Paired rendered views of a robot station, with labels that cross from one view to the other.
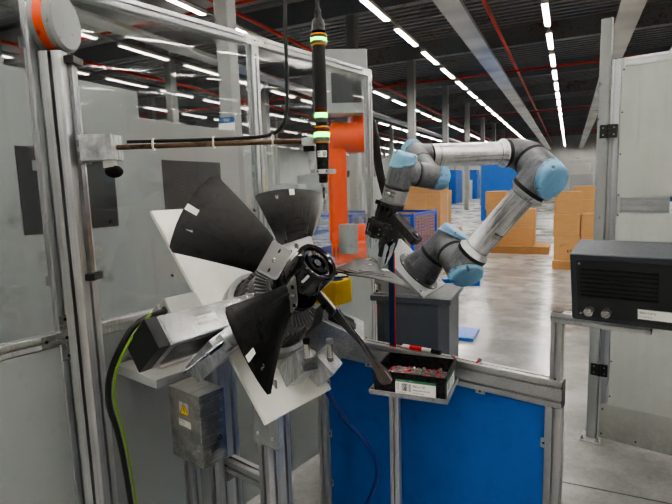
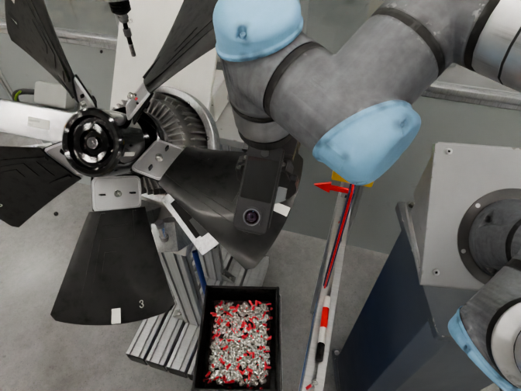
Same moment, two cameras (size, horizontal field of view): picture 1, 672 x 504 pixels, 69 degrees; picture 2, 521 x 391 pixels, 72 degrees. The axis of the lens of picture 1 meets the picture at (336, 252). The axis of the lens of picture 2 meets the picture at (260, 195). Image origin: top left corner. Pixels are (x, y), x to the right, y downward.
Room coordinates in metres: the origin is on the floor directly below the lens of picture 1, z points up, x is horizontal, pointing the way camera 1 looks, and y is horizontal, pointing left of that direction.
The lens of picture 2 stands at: (1.36, -0.50, 1.62)
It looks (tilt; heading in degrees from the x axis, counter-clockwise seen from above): 48 degrees down; 68
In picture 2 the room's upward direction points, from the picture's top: straight up
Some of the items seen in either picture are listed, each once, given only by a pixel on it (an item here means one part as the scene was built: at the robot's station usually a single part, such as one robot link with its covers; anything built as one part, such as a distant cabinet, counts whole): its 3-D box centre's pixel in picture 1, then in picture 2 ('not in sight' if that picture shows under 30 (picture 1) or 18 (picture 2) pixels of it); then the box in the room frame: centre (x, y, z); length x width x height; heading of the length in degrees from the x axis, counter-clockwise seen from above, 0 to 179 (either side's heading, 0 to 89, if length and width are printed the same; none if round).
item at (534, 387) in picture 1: (420, 362); (321, 333); (1.60, -0.27, 0.82); 0.90 x 0.04 x 0.08; 52
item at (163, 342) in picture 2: not in sight; (205, 304); (1.39, 0.27, 0.04); 0.62 x 0.45 x 0.08; 52
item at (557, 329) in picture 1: (557, 345); not in sight; (1.33, -0.61, 0.96); 0.03 x 0.03 x 0.20; 52
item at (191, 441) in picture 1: (197, 420); not in sight; (1.41, 0.43, 0.73); 0.15 x 0.09 x 0.22; 52
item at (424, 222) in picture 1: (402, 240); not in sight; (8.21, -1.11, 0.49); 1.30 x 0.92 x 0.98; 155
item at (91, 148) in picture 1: (99, 148); not in sight; (1.41, 0.65, 1.54); 0.10 x 0.07 x 0.09; 87
